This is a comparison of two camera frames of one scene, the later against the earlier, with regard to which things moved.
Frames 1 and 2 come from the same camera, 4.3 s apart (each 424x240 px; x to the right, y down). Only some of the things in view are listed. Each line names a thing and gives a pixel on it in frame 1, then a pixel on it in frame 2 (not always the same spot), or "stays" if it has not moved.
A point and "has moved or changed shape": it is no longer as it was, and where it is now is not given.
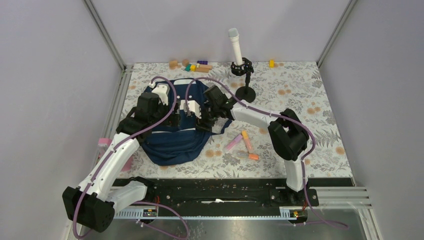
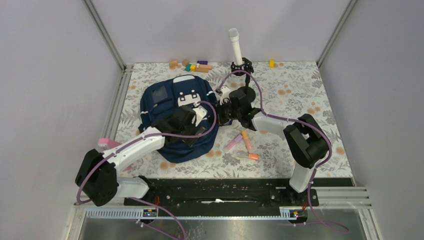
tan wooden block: [173, 64] stays
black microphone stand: [246, 93] stays
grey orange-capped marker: [253, 157] stays
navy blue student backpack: [179, 141] has moved or changed shape
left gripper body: [163, 111] → [188, 130]
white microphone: [234, 34] stays
